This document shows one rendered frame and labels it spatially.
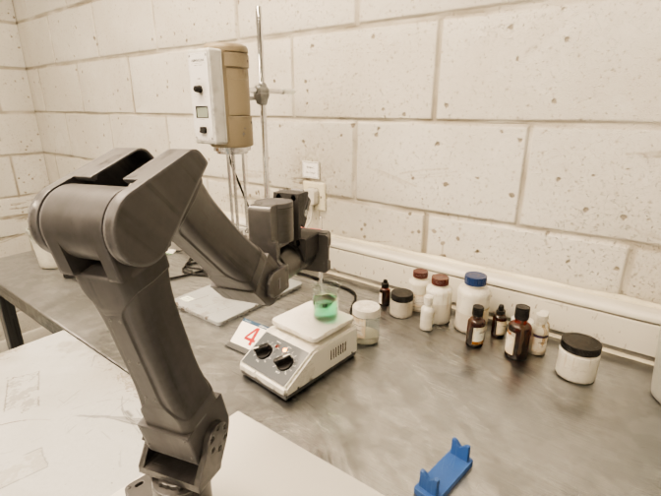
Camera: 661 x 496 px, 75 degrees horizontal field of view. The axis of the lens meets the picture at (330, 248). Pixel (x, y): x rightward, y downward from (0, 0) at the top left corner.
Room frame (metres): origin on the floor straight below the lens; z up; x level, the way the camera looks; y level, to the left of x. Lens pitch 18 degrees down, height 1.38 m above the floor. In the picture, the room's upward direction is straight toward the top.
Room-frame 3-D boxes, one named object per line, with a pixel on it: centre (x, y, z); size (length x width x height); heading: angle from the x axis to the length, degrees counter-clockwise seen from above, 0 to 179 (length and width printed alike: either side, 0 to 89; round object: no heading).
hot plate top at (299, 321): (0.76, 0.03, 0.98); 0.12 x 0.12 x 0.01; 49
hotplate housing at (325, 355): (0.74, 0.05, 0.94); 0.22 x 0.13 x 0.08; 139
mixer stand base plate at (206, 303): (1.07, 0.25, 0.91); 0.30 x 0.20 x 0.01; 143
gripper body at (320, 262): (0.67, 0.06, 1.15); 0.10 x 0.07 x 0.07; 68
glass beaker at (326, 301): (0.76, 0.01, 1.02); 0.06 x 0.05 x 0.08; 107
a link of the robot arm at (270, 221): (0.59, 0.10, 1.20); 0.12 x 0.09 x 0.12; 159
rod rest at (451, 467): (0.46, -0.16, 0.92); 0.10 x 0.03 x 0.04; 135
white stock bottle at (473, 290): (0.88, -0.32, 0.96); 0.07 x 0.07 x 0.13
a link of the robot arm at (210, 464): (0.39, 0.17, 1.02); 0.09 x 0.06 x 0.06; 69
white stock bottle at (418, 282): (0.99, -0.22, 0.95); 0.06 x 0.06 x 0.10
